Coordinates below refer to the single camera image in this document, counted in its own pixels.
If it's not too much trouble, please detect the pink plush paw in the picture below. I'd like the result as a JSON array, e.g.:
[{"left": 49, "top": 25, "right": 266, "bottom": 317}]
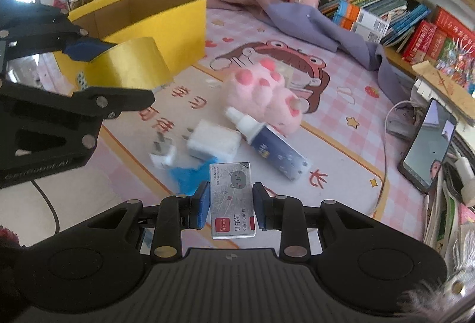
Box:
[{"left": 221, "top": 58, "right": 303, "bottom": 135}]

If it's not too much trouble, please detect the orange white carton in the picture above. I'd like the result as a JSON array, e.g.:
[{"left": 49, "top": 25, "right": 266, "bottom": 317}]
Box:
[{"left": 332, "top": 0, "right": 389, "bottom": 43}]

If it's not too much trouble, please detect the red dictionary book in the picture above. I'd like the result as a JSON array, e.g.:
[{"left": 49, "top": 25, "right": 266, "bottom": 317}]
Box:
[{"left": 402, "top": 20, "right": 436, "bottom": 65}]

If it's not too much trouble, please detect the blue spray bottle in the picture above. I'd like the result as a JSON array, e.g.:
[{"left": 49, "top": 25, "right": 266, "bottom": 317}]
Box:
[{"left": 225, "top": 106, "right": 311, "bottom": 181}]

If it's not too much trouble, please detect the silver staples box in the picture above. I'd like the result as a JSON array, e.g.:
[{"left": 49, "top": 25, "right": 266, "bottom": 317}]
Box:
[{"left": 210, "top": 162, "right": 256, "bottom": 239}]

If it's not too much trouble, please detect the white cable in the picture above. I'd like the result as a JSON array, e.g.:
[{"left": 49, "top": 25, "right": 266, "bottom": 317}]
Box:
[{"left": 373, "top": 99, "right": 417, "bottom": 216}]

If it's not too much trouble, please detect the yellow cardboard box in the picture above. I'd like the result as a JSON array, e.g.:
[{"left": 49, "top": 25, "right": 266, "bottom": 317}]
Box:
[{"left": 54, "top": 0, "right": 206, "bottom": 86}]

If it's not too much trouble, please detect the black smartphone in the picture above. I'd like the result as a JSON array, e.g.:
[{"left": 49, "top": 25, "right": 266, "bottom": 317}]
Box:
[{"left": 398, "top": 98, "right": 457, "bottom": 193}]

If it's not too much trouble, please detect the blue plastic bag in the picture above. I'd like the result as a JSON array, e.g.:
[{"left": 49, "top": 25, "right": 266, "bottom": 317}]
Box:
[{"left": 169, "top": 158, "right": 217, "bottom": 196}]

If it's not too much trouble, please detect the small white plug adapter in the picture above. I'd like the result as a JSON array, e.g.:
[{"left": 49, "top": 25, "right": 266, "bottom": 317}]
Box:
[{"left": 149, "top": 132, "right": 177, "bottom": 168}]

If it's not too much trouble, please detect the purple cloth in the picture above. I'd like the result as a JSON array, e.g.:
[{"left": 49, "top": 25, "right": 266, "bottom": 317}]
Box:
[{"left": 206, "top": 0, "right": 410, "bottom": 103}]

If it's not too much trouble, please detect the yellow tape roll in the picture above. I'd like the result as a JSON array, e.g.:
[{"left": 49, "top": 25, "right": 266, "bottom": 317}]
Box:
[{"left": 83, "top": 37, "right": 173, "bottom": 90}]

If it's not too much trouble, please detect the large white charger block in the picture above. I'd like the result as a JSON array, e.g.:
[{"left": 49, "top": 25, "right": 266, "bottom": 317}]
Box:
[{"left": 186, "top": 119, "right": 242, "bottom": 163}]

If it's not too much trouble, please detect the pink cartoon table mat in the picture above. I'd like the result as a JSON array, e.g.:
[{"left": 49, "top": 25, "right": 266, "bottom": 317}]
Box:
[{"left": 39, "top": 2, "right": 424, "bottom": 239}]

